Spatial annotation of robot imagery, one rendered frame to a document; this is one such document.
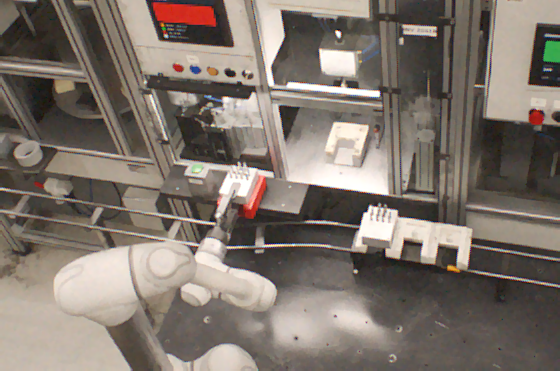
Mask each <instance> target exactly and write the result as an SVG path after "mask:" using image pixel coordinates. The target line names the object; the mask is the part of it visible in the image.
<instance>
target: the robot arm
mask: <svg viewBox="0 0 560 371"><path fill-rule="evenodd" d="M240 186H241V183H237V182H233V183H232V185H231V188H230V190H229V192H228V195H224V197H223V199H222V201H221V204H220V206H219V208H218V211H216V212H215V214H214V218H216V221H215V224H214V228H213V229H210V230H209V231H208V232H207V235H206V237H205V239H203V240H202V241H201V243H200V245H199V248H198V250H197V252H196V254H195V256H194V254H193V253H192V251H191V250H190V249H189V248H188V247H186V246H185V245H183V244H180V243H178V242H173V241H163V242H159V243H145V244H137V245H132V246H126V247H116V248H111V249H107V250H102V251H99V252H95V253H92V254H88V255H84V256H82V257H79V259H77V260H75V261H73V262H72V263H70V264H68V265H67V266H65V267H64V268H63V269H61V270H60V272H59V273H58V274H57V276H56V278H55V286H54V297H55V302H57V305H58V306H59V308H60V309H61V310H62V311H63V312H64V313H66V314H69V315H72V316H76V317H79V316H83V317H85V318H87V319H89V320H92V321H94V322H97V323H99V324H101V325H104V326H105V328H106V330H107V331H108V333H109V335H110V336H111V339H112V340H113V342H114V344H115V345H116V347H117V348H118V349H119V351H120V352H121V354H122V356H123V357H124V359H125V361H126V362H127V364H128V365H129V367H130V369H131V370H132V371H258V369H257V367H256V365H255V363H254V361H253V359H252V358H251V357H250V355H249V354H248V353H247V352H246V351H244V350H243V349H241V348H240V347H237V346H235V344H220V346H217V347H215V348H213V349H211V350H210V351H208V352H207V353H206V354H205V355H204V356H203V357H201V358H199V359H197V360H195V361H191V362H184V361H182V360H179V359H177V358H175V357H174V356H172V355H169V354H166V353H165V351H164V349H163V347H162V345H161V343H160V340H159V339H158V337H157V335H156V333H155V331H154V329H153V327H152V325H151V323H150V321H149V320H148V318H147V316H146V314H145V312H144V310H143V308H142V306H141V304H140V300H144V299H147V298H150V297H153V296H156V295H159V294H162V293H164V292H167V291H169V290H170V289H176V288H180V287H182V297H183V299H184V300H185V301H186V302H188V303H189V304H191V305H194V306H201V305H203V304H205V303H206V302H207V301H208V300H209V299H210V298H218V299H222V300H225V301H227V302H228V303H230V304H232V305H234V306H237V307H240V308H243V310H247V311H253V312H265V311H267V310H270V308H271V307H272V306H273V304H274V301H275V298H276V295H277V290H276V288H275V286H274V284H273V283H271V282H270V281H269V280H266V279H265V278H262V277H260V276H259V275H256V274H254V273H251V272H248V271H244V269H242V270H235V268H232V267H229V266H227V265H225V264H223V261H224V258H225V255H226V253H227V245H228V242H229V240H230V236H231V233H232V231H233V228H234V225H235V222H236V220H237V217H238V214H237V212H238V208H239V206H240V204H238V203H232V202H233V200H235V198H236V196H237V193H238V191H239V188H240ZM234 217H235V218H234Z"/></svg>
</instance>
